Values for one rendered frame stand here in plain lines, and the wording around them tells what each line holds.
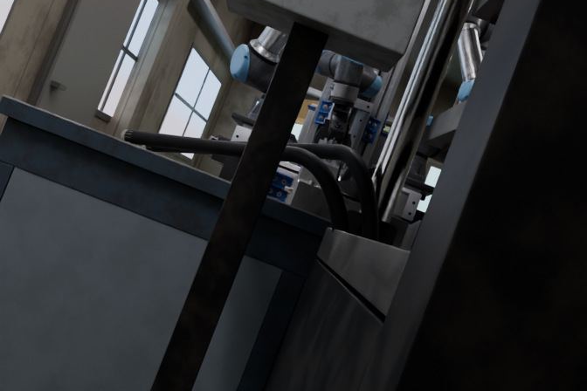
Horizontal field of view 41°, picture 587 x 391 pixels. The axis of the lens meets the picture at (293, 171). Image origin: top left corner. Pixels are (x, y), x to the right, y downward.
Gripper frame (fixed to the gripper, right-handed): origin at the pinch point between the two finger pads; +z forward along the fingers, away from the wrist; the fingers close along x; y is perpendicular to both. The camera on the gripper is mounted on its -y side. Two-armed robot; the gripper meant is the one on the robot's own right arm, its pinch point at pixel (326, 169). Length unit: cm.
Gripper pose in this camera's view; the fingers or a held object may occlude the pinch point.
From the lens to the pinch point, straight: 219.7
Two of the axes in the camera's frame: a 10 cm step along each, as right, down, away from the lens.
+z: -2.3, 9.7, 0.9
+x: -9.7, -2.3, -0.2
